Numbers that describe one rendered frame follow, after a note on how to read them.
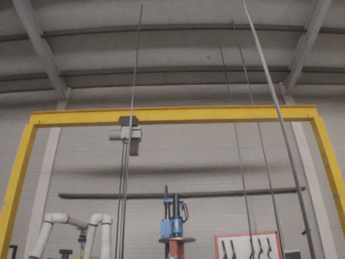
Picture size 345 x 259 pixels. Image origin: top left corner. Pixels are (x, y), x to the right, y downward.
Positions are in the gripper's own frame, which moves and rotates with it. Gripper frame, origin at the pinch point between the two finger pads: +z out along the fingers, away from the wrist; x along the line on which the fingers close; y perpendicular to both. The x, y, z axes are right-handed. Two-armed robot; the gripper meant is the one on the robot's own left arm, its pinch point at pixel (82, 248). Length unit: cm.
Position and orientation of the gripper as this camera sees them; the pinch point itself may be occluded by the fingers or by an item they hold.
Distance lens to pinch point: 383.3
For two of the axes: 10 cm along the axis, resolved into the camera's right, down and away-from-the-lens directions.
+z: 0.2, 8.7, -5.0
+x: -9.9, 0.8, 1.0
